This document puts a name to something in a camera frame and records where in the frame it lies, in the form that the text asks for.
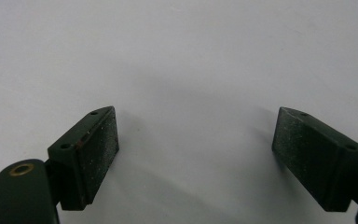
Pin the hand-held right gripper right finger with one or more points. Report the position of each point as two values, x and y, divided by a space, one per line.
317 158

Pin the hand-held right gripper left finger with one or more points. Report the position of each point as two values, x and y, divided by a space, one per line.
84 158

